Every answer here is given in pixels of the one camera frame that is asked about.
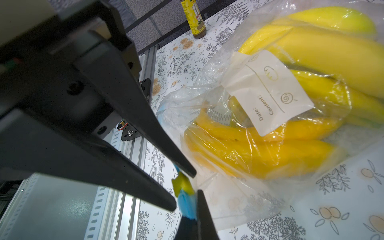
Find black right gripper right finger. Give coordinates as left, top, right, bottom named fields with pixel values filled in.
left=197, top=190, right=220, bottom=240

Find clear zip-top bag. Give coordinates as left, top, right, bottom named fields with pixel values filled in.
left=157, top=1, right=384, bottom=230

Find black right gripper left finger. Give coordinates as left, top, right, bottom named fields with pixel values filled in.
left=174, top=217, right=198, bottom=240

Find small yellow glass bottle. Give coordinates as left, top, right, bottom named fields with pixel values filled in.
left=180, top=0, right=207, bottom=39

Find orange bananas in left bag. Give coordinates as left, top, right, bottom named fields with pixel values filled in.
left=184, top=108, right=347, bottom=180

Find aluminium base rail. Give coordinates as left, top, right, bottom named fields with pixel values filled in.
left=0, top=44, right=160, bottom=240

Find yellow banana bunch left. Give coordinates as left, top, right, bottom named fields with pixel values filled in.
left=239, top=7, right=384, bottom=124

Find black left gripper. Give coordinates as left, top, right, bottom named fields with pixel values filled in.
left=1, top=1, right=197, bottom=178

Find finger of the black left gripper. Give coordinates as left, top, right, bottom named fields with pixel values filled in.
left=1, top=109, right=177, bottom=211

